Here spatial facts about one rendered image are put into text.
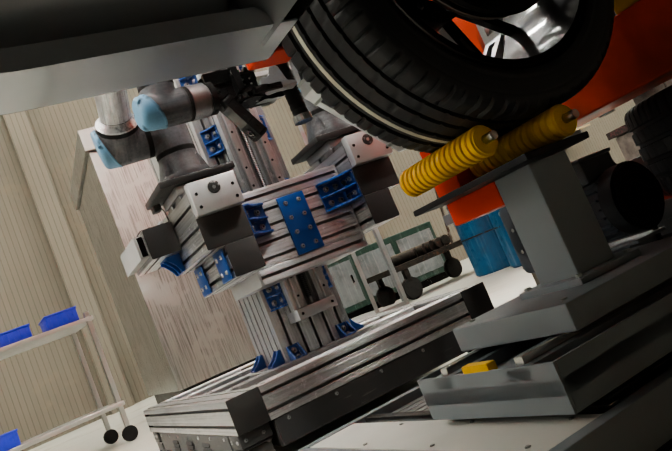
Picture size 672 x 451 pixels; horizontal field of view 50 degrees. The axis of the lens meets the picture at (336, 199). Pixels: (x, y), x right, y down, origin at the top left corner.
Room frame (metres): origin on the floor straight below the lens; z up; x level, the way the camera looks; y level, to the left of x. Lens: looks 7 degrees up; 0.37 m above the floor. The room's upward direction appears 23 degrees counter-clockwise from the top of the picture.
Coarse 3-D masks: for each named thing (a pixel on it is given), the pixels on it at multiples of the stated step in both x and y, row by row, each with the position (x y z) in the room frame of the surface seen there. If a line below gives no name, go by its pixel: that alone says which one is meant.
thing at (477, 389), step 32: (608, 320) 1.16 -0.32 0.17; (640, 320) 1.12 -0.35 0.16; (480, 352) 1.30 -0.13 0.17; (512, 352) 1.31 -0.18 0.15; (544, 352) 1.11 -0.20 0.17; (576, 352) 1.05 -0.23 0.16; (608, 352) 1.07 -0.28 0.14; (640, 352) 1.10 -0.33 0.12; (448, 384) 1.25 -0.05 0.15; (480, 384) 1.18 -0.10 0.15; (512, 384) 1.11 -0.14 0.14; (544, 384) 1.05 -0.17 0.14; (576, 384) 1.03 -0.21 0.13; (608, 384) 1.06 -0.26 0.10; (448, 416) 1.29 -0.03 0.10; (480, 416) 1.21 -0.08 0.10; (512, 416) 1.14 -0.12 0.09
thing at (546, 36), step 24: (408, 0) 1.33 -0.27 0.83; (552, 0) 1.40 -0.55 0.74; (576, 0) 1.32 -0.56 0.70; (432, 24) 1.36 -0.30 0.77; (480, 24) 1.47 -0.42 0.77; (504, 24) 1.48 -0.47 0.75; (528, 24) 1.45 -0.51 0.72; (552, 24) 1.37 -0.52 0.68; (576, 24) 1.30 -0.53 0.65; (456, 48) 1.15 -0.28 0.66; (504, 48) 1.52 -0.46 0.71; (528, 48) 1.42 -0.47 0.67; (552, 48) 1.25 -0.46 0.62
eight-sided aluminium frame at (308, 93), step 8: (480, 32) 1.61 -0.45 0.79; (488, 32) 1.60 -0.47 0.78; (496, 32) 1.57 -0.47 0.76; (488, 40) 1.60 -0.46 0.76; (496, 40) 1.57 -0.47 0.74; (504, 40) 1.56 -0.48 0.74; (488, 48) 1.59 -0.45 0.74; (496, 48) 1.55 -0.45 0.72; (496, 56) 1.54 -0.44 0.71; (296, 72) 1.35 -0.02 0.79; (296, 80) 1.36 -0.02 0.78; (304, 80) 1.34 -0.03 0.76; (304, 88) 1.35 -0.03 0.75; (304, 96) 1.36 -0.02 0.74; (312, 96) 1.35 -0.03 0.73; (320, 96) 1.34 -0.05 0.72; (320, 104) 1.36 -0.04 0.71; (336, 112) 1.37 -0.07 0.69; (344, 120) 1.39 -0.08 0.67; (376, 136) 1.41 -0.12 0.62; (392, 144) 1.42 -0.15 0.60
